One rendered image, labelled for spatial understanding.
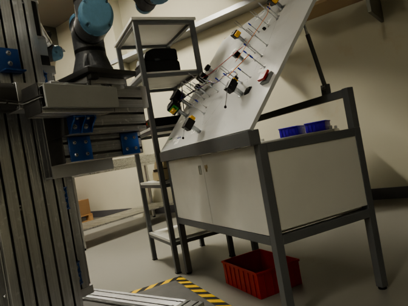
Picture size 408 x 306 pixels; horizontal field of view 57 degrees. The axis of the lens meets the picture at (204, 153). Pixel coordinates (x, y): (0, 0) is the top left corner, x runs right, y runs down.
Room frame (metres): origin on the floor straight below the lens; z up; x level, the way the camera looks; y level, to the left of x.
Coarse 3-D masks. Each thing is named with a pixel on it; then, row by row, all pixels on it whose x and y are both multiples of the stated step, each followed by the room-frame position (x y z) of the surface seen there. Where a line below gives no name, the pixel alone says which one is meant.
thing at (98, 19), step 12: (84, 0) 1.24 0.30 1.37; (96, 0) 1.25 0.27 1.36; (84, 12) 1.24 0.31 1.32; (96, 12) 1.26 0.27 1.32; (108, 12) 1.28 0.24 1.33; (84, 24) 1.25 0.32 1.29; (96, 24) 1.26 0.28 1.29; (108, 24) 1.28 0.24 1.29; (84, 36) 1.33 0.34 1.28; (96, 36) 1.32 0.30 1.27
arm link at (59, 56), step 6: (42, 30) 1.90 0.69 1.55; (48, 36) 1.94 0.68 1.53; (48, 42) 1.93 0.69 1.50; (48, 48) 1.94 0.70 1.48; (54, 48) 1.96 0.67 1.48; (60, 48) 2.00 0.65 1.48; (48, 54) 1.96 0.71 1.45; (54, 54) 1.96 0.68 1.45; (60, 54) 1.99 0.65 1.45; (54, 60) 1.99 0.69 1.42
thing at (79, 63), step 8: (80, 48) 1.39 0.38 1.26; (88, 48) 1.38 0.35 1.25; (96, 48) 1.39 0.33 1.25; (104, 48) 1.44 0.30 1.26; (80, 56) 1.38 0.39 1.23; (88, 56) 1.38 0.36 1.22; (96, 56) 1.38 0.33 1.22; (104, 56) 1.41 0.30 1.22; (80, 64) 1.37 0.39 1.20; (88, 64) 1.38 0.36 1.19; (96, 64) 1.37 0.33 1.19; (104, 64) 1.39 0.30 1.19
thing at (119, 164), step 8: (120, 160) 4.63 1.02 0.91; (128, 160) 4.73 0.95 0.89; (144, 160) 4.95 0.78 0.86; (152, 160) 5.06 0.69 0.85; (120, 168) 4.61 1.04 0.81; (144, 168) 5.77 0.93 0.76; (72, 176) 4.08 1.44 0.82; (80, 176) 4.16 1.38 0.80; (152, 200) 5.78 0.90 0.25; (136, 208) 5.37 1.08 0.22; (152, 208) 5.02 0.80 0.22; (80, 216) 4.12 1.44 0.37; (112, 216) 4.92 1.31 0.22; (120, 216) 4.77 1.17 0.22; (128, 216) 4.68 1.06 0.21; (80, 224) 4.11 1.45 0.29; (88, 224) 4.55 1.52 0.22; (96, 224) 4.42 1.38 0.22; (104, 224) 4.39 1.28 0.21
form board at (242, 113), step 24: (288, 0) 2.09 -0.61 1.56; (312, 0) 1.79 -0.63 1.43; (264, 24) 2.23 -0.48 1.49; (288, 24) 1.88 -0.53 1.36; (264, 48) 1.99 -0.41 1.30; (288, 48) 1.71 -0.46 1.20; (216, 72) 2.55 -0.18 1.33; (240, 72) 2.10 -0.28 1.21; (192, 96) 2.75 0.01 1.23; (216, 96) 2.25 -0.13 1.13; (264, 96) 1.64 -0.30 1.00; (216, 120) 2.00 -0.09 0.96; (240, 120) 1.71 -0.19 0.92
